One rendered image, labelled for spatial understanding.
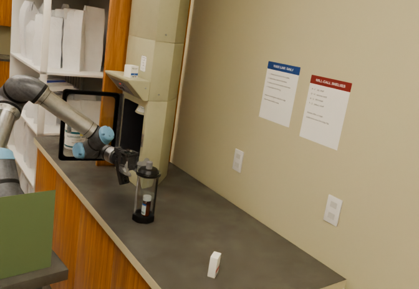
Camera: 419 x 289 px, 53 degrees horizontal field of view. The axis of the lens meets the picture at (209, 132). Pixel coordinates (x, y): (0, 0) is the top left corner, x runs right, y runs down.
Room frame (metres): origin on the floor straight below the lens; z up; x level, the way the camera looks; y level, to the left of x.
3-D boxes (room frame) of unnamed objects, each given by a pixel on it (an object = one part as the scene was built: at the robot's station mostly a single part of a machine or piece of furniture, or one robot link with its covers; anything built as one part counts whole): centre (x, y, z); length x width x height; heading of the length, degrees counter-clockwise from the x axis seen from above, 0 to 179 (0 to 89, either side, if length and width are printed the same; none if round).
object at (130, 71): (2.13, 0.44, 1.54); 0.05 x 0.05 x 0.06; 55
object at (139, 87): (2.17, 0.47, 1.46); 0.32 x 0.11 x 0.10; 37
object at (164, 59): (2.28, 0.32, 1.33); 0.32 x 0.25 x 0.77; 37
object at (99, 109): (2.25, 0.66, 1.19); 0.30 x 0.01 x 0.40; 117
